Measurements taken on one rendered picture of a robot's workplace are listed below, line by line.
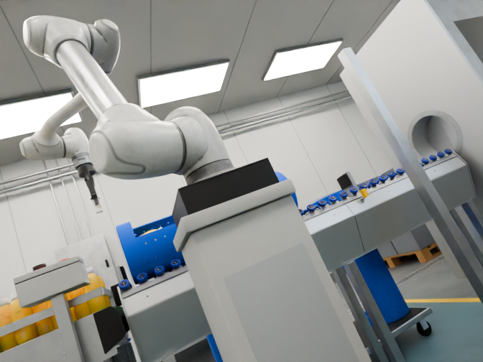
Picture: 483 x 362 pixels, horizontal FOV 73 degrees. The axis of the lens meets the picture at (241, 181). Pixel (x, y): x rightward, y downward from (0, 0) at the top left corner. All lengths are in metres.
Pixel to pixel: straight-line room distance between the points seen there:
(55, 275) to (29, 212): 3.98
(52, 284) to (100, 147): 0.60
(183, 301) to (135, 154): 0.81
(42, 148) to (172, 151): 0.89
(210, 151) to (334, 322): 0.56
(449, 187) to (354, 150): 4.29
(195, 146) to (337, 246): 1.07
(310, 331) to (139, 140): 0.62
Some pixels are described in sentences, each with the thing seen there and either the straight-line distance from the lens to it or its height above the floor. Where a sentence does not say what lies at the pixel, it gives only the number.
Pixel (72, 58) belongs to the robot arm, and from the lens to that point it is 1.21.
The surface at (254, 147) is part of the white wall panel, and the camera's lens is 5.66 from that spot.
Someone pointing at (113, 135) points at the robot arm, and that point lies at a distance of 0.85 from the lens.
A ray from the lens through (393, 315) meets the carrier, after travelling 2.36.
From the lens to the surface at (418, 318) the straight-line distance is 2.37.
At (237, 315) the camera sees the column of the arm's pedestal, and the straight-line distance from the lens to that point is 0.80.
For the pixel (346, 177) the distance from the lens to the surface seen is 2.01.
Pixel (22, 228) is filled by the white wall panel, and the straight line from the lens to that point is 5.23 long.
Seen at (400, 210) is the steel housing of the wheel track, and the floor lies 0.76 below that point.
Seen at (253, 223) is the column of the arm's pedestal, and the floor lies 0.92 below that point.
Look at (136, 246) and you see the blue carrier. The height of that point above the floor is 1.09.
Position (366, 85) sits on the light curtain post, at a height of 1.45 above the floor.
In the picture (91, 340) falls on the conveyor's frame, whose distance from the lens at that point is 1.39.
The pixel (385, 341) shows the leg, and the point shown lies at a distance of 1.90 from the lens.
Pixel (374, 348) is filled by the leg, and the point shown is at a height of 0.18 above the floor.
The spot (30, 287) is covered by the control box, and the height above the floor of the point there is 1.05.
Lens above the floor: 0.84
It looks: 13 degrees up
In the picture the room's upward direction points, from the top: 24 degrees counter-clockwise
